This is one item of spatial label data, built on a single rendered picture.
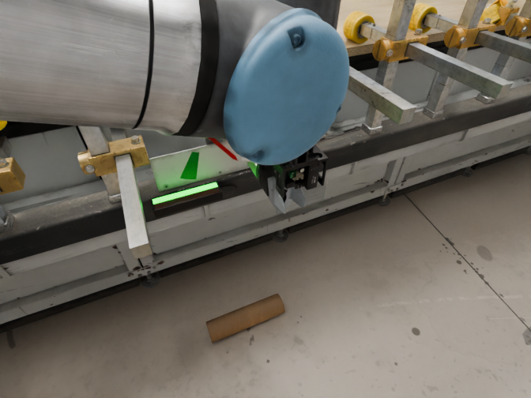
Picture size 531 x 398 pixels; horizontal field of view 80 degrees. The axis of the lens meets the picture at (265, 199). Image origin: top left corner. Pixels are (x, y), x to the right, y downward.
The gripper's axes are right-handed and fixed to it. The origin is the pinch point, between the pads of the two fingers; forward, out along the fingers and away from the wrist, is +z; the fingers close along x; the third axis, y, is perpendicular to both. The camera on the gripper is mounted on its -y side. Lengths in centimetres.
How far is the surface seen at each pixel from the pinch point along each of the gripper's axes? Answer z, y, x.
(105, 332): 83, -38, -55
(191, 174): 9.7, -27.0, -11.4
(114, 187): 8.4, -27.7, -29.3
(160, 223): 26.5, -30.4, -22.2
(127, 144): -1.0, -29.3, -23.4
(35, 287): 62, -53, -71
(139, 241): 0.1, -1.1, -24.9
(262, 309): 75, -18, 4
